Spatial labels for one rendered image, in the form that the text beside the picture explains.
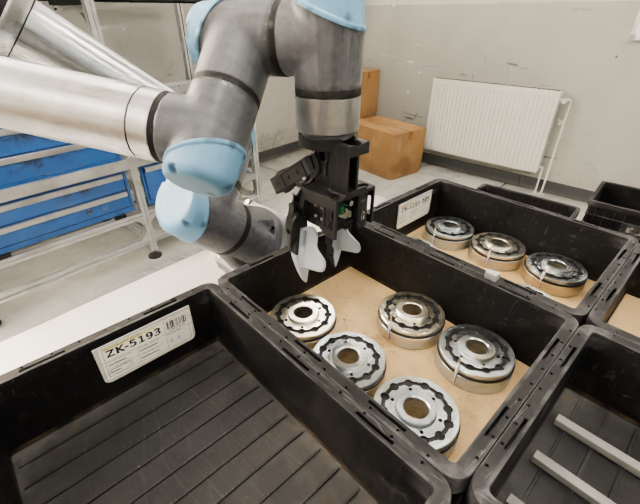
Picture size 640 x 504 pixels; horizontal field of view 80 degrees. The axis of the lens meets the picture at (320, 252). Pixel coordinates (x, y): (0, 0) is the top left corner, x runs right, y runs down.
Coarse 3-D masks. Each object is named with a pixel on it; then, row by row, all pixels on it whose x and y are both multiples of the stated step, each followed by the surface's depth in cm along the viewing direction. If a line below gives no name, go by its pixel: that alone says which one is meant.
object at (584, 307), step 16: (416, 192) 84; (480, 192) 83; (384, 208) 77; (528, 208) 77; (576, 224) 71; (592, 224) 71; (416, 240) 66; (624, 240) 67; (448, 256) 61; (624, 256) 61; (480, 272) 58; (608, 272) 58; (592, 288) 54; (560, 304) 51; (592, 304) 51
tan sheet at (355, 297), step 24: (312, 288) 71; (336, 288) 71; (360, 288) 71; (384, 288) 71; (336, 312) 65; (360, 312) 65; (408, 360) 56; (432, 360) 56; (480, 408) 49; (456, 456) 44
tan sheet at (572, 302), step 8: (416, 232) 89; (456, 256) 80; (464, 256) 80; (504, 272) 75; (512, 272) 75; (520, 272) 75; (512, 280) 73; (520, 280) 73; (584, 288) 71; (552, 296) 69; (576, 296) 69; (584, 296) 69; (568, 304) 67; (576, 304) 67
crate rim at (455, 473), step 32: (224, 288) 54; (512, 288) 54; (576, 320) 49; (544, 352) 44; (352, 384) 40; (384, 416) 37; (512, 416) 37; (416, 448) 34; (480, 448) 34; (448, 480) 33
